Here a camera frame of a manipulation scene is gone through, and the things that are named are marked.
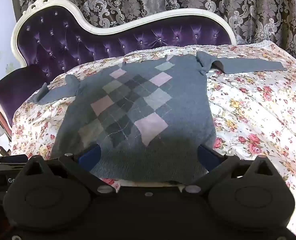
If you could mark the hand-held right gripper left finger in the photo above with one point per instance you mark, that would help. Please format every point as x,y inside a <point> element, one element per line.
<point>90,155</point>

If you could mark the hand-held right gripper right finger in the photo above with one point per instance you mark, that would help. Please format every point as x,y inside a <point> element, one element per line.
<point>208,155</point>

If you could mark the grey argyle knit sweater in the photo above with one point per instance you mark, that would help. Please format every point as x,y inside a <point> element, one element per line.
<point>138,105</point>

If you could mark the floral printed blanket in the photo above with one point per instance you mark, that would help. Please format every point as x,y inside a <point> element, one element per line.
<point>250,110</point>

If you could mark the purple tufted sofa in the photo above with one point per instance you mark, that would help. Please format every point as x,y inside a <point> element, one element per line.
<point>57,45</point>

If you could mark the brown damask curtain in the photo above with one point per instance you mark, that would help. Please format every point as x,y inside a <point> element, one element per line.
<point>188,2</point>

